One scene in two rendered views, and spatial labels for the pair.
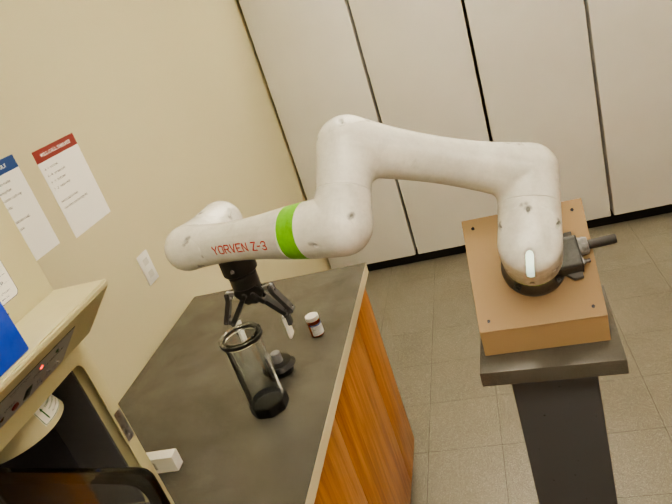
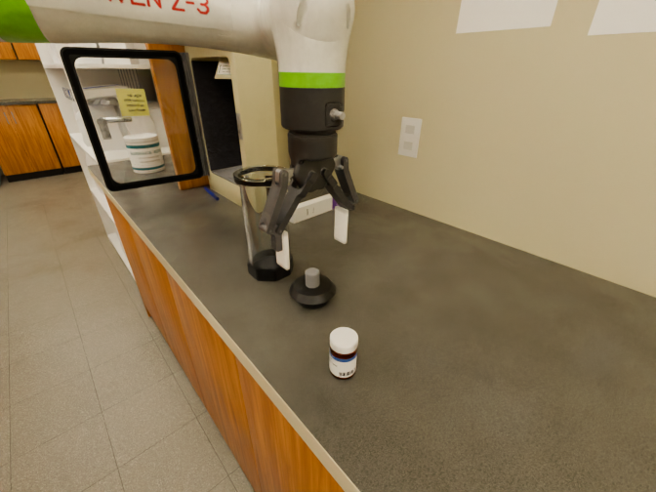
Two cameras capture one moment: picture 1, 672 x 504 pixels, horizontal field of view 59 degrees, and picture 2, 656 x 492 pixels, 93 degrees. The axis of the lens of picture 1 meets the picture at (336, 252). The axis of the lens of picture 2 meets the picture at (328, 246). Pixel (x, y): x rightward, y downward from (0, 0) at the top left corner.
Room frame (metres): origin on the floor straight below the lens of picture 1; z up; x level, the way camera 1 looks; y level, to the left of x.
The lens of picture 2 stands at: (1.71, -0.16, 1.34)
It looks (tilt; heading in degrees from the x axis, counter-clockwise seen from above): 29 degrees down; 121
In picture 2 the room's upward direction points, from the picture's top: straight up
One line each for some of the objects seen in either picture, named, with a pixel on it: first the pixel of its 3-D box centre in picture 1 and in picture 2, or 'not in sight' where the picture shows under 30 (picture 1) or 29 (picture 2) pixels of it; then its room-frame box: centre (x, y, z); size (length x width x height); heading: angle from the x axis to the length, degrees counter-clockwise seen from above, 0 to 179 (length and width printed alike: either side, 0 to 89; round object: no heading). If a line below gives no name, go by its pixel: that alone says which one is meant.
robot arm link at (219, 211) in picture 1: (221, 229); (309, 25); (1.43, 0.25, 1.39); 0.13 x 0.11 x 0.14; 145
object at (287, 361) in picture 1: (278, 362); (312, 285); (1.43, 0.25, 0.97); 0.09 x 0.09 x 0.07
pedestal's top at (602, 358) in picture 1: (546, 333); not in sight; (1.24, -0.44, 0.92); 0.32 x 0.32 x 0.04; 69
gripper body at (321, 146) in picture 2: (247, 287); (312, 160); (1.44, 0.25, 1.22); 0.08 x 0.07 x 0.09; 73
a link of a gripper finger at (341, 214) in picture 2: not in sight; (341, 225); (1.45, 0.31, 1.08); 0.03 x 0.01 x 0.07; 163
